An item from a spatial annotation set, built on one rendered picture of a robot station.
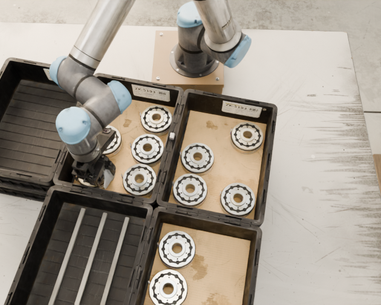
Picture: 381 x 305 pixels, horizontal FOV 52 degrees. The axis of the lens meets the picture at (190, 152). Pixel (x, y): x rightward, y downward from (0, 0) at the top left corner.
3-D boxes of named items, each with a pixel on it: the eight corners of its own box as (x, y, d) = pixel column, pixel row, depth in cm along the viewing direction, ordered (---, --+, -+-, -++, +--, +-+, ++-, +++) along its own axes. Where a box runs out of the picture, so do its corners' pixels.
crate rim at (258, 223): (184, 92, 127) (184, 87, 125) (276, 108, 125) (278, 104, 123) (155, 207, 110) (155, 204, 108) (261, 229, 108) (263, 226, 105)
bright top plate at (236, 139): (236, 118, 129) (236, 118, 128) (265, 127, 128) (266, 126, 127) (227, 144, 125) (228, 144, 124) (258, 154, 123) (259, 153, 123)
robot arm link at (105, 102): (100, 65, 97) (66, 93, 93) (132, 89, 93) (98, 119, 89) (106, 85, 104) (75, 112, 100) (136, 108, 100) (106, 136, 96)
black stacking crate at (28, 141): (20, 78, 140) (8, 57, 130) (100, 93, 138) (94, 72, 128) (-29, 179, 123) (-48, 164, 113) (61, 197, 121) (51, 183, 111)
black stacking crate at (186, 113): (185, 108, 136) (185, 89, 126) (270, 124, 134) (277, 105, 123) (158, 217, 118) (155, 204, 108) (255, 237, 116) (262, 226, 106)
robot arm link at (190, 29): (192, 21, 143) (192, -10, 131) (221, 39, 138) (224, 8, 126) (170, 40, 138) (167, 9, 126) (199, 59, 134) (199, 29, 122)
